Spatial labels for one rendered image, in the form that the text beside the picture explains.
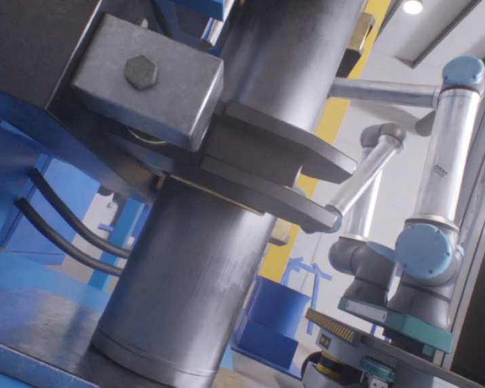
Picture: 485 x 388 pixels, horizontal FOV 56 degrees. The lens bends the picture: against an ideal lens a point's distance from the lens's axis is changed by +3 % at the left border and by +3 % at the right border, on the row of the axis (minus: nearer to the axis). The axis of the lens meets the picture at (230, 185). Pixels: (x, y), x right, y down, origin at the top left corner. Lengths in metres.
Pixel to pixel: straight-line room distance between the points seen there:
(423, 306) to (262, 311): 0.97
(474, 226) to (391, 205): 10.62
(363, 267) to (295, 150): 1.50
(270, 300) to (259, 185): 1.81
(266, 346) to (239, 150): 1.81
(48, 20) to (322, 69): 0.47
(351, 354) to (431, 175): 0.66
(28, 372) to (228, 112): 0.40
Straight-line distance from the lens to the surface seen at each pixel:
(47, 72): 0.47
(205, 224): 0.69
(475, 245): 1.82
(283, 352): 2.33
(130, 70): 0.46
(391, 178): 12.53
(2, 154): 0.88
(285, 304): 2.31
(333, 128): 3.56
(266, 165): 0.58
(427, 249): 1.42
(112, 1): 0.52
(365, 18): 1.15
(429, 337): 1.57
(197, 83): 0.46
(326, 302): 11.82
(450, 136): 1.57
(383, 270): 2.03
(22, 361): 0.65
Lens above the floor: 0.34
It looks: 10 degrees up
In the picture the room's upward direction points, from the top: 23 degrees clockwise
